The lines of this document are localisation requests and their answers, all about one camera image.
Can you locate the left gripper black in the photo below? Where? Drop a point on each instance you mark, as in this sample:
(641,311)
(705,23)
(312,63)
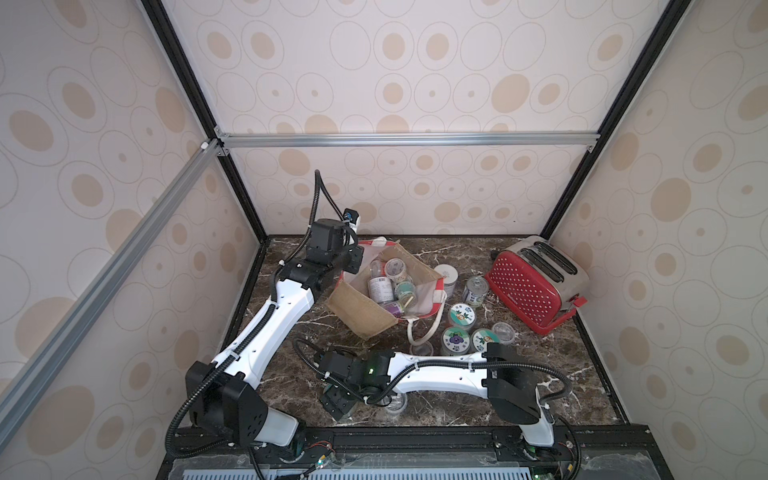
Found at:
(355,262)

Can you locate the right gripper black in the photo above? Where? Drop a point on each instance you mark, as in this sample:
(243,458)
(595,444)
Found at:
(336,400)

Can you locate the clear jar front row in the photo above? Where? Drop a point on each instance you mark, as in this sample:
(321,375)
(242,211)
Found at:
(397,404)

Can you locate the burlap canvas bag red lining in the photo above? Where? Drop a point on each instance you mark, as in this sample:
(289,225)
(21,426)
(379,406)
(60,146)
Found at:
(419,301)

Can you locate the white purple label can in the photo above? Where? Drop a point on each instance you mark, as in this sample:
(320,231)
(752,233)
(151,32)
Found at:
(381,290)

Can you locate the red content clear jar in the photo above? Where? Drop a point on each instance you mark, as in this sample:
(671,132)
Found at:
(422,350)

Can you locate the purple flower label jar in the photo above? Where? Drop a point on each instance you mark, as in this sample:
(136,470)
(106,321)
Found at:
(455,342)

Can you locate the large white lid canister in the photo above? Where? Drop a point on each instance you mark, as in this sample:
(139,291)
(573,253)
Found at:
(450,277)

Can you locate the red green label jar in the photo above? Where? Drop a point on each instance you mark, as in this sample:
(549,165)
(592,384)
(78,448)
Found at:
(481,338)

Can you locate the teal label seed jar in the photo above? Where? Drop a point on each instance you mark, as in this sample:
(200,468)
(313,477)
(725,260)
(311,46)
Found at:
(505,333)

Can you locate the orange label seed jar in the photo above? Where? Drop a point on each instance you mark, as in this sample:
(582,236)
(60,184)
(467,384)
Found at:
(462,316)

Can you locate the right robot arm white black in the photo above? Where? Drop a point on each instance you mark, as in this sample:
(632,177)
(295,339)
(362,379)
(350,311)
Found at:
(519,391)

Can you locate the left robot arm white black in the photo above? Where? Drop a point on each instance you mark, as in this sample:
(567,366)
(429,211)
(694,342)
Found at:
(223,404)

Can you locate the red silver toaster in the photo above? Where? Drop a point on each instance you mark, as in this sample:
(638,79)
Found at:
(539,283)

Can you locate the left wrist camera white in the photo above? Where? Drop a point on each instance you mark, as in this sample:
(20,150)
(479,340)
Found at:
(351,218)

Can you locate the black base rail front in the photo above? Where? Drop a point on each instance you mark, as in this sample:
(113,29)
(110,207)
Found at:
(580,452)

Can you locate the silver horizontal rail back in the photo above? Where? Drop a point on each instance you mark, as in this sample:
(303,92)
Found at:
(426,139)

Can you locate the silver diagonal rail left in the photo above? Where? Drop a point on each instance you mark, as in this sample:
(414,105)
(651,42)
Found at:
(40,371)

